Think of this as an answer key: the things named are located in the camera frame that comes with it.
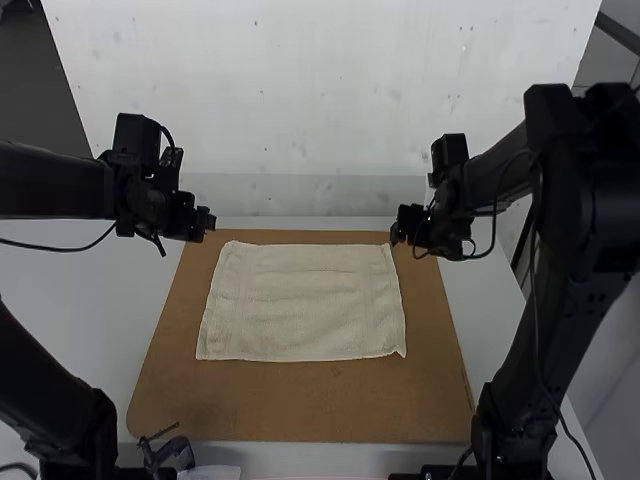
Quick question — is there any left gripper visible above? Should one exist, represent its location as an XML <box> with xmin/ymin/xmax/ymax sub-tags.
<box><xmin>113</xmin><ymin>147</ymin><xmax>219</xmax><ymax>259</ymax></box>

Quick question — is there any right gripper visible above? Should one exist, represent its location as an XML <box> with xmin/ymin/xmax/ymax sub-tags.
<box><xmin>389</xmin><ymin>172</ymin><xmax>477</xmax><ymax>262</ymax></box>

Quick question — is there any cork mat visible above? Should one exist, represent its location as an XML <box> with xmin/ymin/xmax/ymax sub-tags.
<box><xmin>126</xmin><ymin>228</ymin><xmax>476</xmax><ymax>447</ymax></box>

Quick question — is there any pale towel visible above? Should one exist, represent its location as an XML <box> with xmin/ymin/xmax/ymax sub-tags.
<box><xmin>194</xmin><ymin>240</ymin><xmax>408</xmax><ymax>363</ymax></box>

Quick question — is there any black clamp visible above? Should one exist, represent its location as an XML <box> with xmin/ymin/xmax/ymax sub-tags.
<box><xmin>136</xmin><ymin>421</ymin><xmax>197</xmax><ymax>475</ymax></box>

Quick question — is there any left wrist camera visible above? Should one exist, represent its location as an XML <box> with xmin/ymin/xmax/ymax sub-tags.
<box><xmin>111</xmin><ymin>113</ymin><xmax>162</xmax><ymax>167</ymax></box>

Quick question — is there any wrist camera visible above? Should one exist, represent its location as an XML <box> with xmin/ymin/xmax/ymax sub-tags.
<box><xmin>111</xmin><ymin>113</ymin><xmax>162</xmax><ymax>167</ymax></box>
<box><xmin>429</xmin><ymin>133</ymin><xmax>471</xmax><ymax>175</ymax></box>

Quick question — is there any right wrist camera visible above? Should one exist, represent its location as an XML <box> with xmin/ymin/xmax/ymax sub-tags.
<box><xmin>429</xmin><ymin>133</ymin><xmax>471</xmax><ymax>175</ymax></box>

